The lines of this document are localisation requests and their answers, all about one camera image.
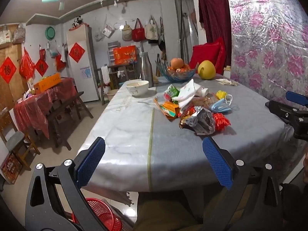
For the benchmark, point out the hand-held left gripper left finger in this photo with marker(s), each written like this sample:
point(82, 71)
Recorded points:
point(92, 160)

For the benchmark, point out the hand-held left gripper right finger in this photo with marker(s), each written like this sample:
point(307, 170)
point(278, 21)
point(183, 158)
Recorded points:
point(217, 163)

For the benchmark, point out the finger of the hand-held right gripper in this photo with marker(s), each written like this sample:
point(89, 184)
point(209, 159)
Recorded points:
point(279, 108)
point(297, 98)

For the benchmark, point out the red pompom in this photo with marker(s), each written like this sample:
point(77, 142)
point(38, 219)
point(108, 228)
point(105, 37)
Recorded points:
point(221, 122)

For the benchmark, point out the silver foil snack wrapper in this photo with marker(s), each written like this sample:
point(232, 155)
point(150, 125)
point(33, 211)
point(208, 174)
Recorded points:
point(202, 122)

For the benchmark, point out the blue face mask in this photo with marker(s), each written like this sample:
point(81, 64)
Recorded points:
point(227, 101)
point(220, 109)

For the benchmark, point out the red plastic basket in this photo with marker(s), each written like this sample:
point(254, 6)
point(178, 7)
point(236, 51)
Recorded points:
point(101, 214)

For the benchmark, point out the yellow pompom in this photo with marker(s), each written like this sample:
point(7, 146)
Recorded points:
point(221, 94)

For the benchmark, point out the red snack wrapper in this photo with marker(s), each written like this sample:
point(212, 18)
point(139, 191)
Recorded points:
point(189, 110)

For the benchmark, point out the brown paper bag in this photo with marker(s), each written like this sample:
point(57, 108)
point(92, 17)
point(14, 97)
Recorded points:
point(207, 100)

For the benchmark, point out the orange snack wrapper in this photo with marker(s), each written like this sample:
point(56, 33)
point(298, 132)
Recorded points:
point(168, 108)

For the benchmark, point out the white printed paper cup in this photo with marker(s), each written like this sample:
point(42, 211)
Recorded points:
point(202, 91)

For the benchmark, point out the green snack wrapper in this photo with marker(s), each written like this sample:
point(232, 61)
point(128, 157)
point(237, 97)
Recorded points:
point(172, 92)

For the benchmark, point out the dark wooden bench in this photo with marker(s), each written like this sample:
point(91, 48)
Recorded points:
point(65, 110)

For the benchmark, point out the crumpled white tissue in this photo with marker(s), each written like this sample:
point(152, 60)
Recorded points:
point(227, 82)

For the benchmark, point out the beige plastic basin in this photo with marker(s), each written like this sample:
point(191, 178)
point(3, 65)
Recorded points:
point(112, 95)

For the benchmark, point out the floral plastic sheet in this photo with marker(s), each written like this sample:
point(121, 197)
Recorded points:
point(269, 36)

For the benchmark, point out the person's olive trousers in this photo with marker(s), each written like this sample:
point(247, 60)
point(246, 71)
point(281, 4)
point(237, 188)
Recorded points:
point(168, 216)

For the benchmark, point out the white refrigerator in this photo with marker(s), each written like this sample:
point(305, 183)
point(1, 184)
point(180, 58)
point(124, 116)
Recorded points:
point(83, 86)

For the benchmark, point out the table with red cloth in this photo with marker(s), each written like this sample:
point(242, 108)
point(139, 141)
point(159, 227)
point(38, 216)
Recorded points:
point(31, 110)

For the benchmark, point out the wooden chair grey seat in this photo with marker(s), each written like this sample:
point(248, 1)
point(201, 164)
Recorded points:
point(15, 139)

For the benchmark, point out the yellow pomelo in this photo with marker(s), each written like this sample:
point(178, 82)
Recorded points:
point(206, 70)

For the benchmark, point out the red cardboard carton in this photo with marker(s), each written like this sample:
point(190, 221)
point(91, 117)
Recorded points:
point(10, 168)

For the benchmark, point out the white ceramic bowl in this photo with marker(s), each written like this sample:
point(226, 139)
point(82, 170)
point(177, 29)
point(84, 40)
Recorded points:
point(137, 89)

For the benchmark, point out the blue fridge sticker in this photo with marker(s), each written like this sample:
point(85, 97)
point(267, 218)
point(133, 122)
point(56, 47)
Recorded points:
point(86, 73)

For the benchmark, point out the red cushion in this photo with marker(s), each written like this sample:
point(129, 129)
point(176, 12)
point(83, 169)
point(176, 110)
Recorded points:
point(207, 55)

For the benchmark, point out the long orange box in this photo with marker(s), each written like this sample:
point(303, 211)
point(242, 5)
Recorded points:
point(47, 83)

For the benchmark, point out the blue glass fruit bowl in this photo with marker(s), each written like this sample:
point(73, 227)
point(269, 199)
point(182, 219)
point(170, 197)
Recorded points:
point(176, 75)

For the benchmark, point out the wrapped oranges in bowl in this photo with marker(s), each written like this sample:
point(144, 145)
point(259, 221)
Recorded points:
point(180, 70)

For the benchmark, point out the red hanging pouch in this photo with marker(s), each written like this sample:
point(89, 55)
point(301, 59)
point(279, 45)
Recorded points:
point(61, 63)

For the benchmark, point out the brown wooden board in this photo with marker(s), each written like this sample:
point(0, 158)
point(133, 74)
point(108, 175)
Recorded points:
point(14, 93)

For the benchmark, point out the steel thermos bottle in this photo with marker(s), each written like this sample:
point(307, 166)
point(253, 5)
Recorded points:
point(146, 71)

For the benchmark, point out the small red diamond poster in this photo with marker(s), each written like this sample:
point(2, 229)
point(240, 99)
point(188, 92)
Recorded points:
point(41, 67)

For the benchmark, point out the large orange fruit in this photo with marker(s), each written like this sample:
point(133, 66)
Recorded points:
point(177, 63)

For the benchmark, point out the red diamond fridge poster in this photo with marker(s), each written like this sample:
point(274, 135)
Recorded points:
point(77, 52)

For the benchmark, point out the orange red gift box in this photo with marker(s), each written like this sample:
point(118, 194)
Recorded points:
point(125, 55)

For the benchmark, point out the maroon hanging garment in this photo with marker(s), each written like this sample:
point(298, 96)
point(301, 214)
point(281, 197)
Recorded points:
point(214, 16)

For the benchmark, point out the red plastic bag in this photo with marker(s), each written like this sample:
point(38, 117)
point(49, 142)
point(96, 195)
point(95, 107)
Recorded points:
point(26, 65)

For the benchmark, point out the clear hanging plastic bag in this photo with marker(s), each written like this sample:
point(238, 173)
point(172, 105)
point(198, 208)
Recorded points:
point(53, 50)

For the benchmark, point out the large red diamond poster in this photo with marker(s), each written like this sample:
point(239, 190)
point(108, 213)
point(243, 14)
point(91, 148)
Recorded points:
point(7, 70)

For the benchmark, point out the beige hanging bag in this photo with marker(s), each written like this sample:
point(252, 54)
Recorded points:
point(126, 32)

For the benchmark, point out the green round plate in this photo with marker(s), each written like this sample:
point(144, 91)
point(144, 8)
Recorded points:
point(50, 33)

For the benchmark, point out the red handbag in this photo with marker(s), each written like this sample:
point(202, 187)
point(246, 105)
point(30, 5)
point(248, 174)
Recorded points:
point(138, 34)

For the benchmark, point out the black hanging bag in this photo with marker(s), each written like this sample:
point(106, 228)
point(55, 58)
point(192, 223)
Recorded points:
point(161, 41)

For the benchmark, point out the panda plush toy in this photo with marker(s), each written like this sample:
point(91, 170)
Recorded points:
point(77, 22)

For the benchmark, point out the white tote bag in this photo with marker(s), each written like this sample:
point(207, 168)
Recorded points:
point(151, 31)

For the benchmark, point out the white wall rack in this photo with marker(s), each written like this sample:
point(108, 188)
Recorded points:
point(111, 53)

